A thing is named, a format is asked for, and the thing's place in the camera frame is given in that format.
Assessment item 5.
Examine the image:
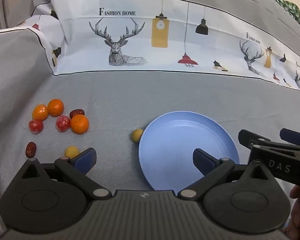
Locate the grey bed sheet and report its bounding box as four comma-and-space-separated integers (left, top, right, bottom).
0, 0, 300, 240

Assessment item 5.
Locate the blue plate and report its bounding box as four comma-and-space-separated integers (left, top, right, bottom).
138, 111, 240, 192

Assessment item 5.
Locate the small yellow fruit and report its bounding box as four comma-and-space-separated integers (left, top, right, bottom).
130, 129, 144, 142
65, 146, 80, 159

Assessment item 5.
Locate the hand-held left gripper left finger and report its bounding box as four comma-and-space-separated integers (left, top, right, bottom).
17, 148, 112, 201

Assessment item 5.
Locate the red fruit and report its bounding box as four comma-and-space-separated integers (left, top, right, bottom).
56, 116, 71, 132
28, 119, 44, 134

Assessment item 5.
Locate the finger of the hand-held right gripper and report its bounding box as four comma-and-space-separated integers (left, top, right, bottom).
238, 129, 273, 149
280, 128, 300, 147

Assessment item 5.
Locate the orange tangerine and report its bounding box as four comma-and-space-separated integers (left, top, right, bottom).
70, 114, 90, 134
47, 99, 65, 117

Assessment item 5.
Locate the white printed blanket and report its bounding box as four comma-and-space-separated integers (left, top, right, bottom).
15, 0, 300, 92

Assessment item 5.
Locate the dark red date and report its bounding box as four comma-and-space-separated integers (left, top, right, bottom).
25, 142, 37, 158
69, 108, 85, 119

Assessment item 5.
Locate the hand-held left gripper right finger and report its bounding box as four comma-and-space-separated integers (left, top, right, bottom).
177, 148, 278, 201

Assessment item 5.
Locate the shiny orange fruit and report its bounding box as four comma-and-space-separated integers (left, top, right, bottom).
32, 104, 49, 121

